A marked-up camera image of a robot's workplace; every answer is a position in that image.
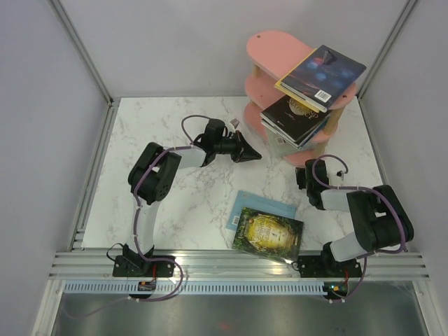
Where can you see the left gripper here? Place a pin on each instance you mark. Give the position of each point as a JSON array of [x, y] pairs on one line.
[[243, 151]]

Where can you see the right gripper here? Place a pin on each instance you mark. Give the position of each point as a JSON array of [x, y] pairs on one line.
[[300, 173]]

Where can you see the grey cover book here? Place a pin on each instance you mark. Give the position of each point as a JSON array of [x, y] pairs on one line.
[[279, 145]]

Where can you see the light blue thin book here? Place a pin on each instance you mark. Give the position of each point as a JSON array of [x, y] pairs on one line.
[[246, 199]]

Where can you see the blue Wuthering Heights book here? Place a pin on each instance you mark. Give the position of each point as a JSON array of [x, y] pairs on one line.
[[283, 134]]

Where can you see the black Moon and Sixpence book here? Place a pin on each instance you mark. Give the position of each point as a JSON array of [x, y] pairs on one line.
[[292, 117]]

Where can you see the teal ocean cover book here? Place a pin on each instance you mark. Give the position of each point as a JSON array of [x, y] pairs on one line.
[[306, 140]]

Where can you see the green forest cover book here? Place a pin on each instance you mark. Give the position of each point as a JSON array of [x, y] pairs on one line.
[[270, 236]]

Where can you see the dark blue Robinson Crusoe book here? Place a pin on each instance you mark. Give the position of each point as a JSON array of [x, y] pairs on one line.
[[330, 74]]

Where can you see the yellow cover book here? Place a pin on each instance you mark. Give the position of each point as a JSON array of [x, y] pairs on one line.
[[297, 89]]

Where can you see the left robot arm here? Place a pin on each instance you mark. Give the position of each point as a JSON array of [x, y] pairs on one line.
[[150, 181]]

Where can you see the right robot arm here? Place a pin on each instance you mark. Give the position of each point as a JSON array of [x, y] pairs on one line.
[[378, 218]]

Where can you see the pink three-tier shelf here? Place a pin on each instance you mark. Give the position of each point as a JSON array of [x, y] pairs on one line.
[[273, 54]]

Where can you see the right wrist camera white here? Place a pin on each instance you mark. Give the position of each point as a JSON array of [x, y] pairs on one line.
[[336, 177]]

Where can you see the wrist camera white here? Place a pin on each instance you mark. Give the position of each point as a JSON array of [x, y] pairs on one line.
[[336, 177], [235, 123]]

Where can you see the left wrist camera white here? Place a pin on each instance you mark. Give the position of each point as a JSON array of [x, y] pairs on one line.
[[235, 123]]

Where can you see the left aluminium corner post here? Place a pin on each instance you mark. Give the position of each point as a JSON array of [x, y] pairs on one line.
[[75, 39]]

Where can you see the aluminium corner post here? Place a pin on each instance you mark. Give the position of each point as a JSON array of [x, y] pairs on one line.
[[387, 46], [75, 39]]

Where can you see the right aluminium corner post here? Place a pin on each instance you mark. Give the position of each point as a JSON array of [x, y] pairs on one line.
[[387, 46]]

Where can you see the aluminium rail frame front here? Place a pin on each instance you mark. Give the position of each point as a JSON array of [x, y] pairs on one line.
[[231, 265]]

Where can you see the white slotted cable duct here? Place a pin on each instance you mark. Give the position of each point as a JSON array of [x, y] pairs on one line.
[[197, 287]]

